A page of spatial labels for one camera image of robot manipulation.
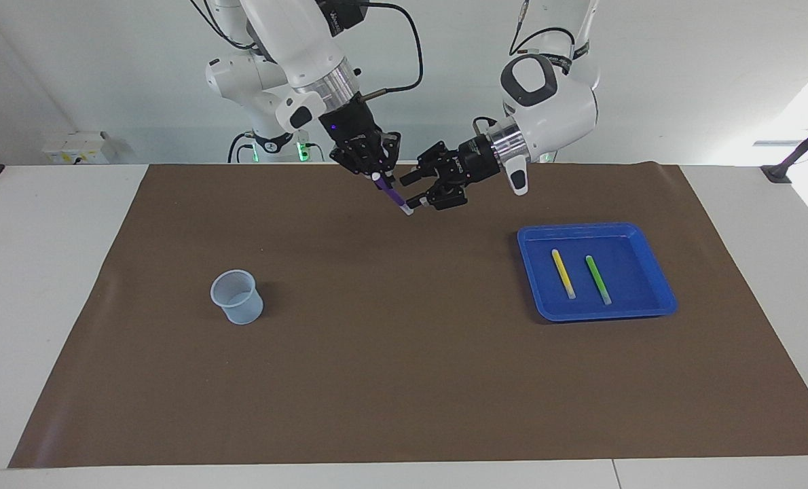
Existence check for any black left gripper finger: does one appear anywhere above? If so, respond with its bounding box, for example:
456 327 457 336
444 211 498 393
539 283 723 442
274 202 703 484
405 178 471 212
399 141 460 188

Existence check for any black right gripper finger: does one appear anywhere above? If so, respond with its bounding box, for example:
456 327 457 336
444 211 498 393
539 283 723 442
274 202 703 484
374 130 403 181
329 134 380 180

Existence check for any purple marker pen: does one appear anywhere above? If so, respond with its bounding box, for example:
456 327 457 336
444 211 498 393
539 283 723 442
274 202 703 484
371 172 415 217

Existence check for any yellow marker pen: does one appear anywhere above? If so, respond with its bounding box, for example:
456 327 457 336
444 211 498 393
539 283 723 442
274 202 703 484
551 249 576 300

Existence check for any green marker pen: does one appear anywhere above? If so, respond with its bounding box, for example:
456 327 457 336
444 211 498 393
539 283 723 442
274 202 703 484
585 255 612 306

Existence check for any blue plastic tray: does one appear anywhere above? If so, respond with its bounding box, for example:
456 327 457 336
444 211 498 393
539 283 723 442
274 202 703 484
517 222 678 322

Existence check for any mesh pen holder cup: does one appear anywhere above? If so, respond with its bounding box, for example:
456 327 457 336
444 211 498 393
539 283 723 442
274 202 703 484
210 270 265 325

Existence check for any brown table mat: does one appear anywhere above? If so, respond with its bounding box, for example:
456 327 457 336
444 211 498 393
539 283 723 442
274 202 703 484
8 161 808 469

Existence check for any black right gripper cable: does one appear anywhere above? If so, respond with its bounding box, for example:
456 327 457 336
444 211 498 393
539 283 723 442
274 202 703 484
339 0 424 104

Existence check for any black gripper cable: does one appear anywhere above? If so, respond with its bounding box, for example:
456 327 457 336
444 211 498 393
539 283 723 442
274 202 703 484
509 0 576 70
339 0 424 104

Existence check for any black right base cable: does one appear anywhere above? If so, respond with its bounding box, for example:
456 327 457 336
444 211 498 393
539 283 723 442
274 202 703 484
227 131 259 164

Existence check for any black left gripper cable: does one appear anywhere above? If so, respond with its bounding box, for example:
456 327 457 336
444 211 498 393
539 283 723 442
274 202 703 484
509 0 576 70

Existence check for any white wall socket box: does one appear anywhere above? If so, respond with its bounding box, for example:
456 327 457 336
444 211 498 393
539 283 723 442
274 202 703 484
43 131 116 165

